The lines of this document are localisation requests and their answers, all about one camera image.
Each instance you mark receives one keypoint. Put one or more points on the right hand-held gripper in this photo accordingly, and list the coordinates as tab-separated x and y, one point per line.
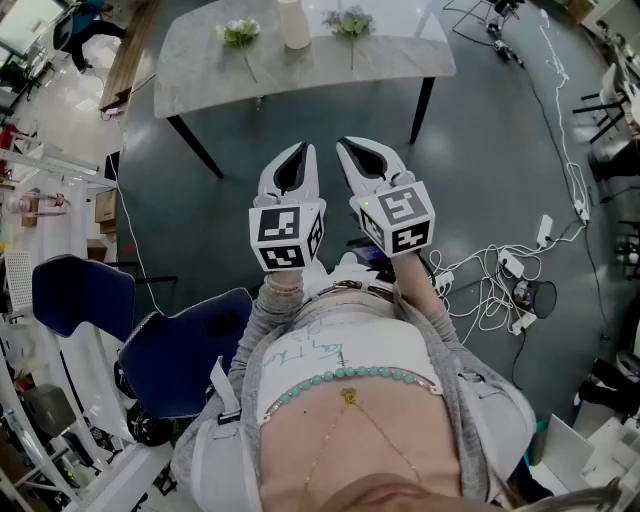
400	215

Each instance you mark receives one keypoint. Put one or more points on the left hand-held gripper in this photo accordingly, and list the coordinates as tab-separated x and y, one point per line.
287	230

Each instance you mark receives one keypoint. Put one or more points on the purple flowers bunch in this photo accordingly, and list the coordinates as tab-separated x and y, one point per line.
350	22

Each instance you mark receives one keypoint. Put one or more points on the cream vase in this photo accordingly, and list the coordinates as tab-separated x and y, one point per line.
294	25

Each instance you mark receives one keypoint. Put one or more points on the white flowers bunch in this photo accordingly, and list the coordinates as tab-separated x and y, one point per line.
238	31

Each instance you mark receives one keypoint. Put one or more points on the person's right forearm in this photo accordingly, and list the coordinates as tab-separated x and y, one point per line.
425	295

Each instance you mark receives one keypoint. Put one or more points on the person's left forearm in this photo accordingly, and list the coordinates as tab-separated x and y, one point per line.
260	325

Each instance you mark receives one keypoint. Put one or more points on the black waist-mounted phone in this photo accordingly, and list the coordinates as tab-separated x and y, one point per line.
370	252

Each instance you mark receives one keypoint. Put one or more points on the grey marble table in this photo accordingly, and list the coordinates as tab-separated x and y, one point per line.
300	80

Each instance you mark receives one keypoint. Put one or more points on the white trousers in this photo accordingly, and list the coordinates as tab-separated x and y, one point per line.
320	280

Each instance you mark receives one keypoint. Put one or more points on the belt with metal buckle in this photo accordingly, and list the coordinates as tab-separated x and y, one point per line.
345	285

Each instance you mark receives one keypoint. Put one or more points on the white power strip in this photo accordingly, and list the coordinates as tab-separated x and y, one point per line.
523	323
582	210
444	282
545	230
512	262

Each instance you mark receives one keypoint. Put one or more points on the white scribbled top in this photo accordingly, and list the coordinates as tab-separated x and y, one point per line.
350	345

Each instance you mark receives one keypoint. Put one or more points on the small black floor device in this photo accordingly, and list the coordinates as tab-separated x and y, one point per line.
507	50

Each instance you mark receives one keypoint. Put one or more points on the closed cardboard box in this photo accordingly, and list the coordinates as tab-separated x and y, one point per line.
106	206

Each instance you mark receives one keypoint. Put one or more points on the brown wooden platform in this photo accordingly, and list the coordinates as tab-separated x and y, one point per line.
132	50

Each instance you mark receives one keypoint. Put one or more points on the open cardboard box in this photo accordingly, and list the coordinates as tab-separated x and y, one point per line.
96	250

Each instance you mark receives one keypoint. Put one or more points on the black mesh waste basket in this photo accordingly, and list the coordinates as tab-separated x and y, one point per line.
537	297

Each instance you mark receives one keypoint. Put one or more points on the white metal workbench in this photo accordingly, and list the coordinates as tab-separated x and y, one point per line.
50	160

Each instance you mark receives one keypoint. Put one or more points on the grey knit cardigan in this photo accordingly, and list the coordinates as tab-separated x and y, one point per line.
470	400

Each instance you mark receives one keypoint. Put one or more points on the black chair with white seat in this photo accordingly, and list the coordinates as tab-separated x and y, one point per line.
612	85

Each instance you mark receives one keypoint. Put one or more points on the pink round gadget with loop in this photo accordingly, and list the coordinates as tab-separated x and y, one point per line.
35	207

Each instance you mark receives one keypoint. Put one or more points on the person's upper chest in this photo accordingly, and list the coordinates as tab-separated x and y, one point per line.
360	440

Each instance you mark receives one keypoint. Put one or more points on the black wheeled base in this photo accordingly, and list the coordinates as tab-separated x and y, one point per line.
150	425

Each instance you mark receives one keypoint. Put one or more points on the white perforated board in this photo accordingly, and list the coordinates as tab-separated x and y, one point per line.
19	277

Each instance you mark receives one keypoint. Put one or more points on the person's head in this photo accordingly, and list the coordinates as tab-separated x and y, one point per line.
410	495

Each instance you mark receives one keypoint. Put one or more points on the white storage crate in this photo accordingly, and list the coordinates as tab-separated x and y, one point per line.
570	450

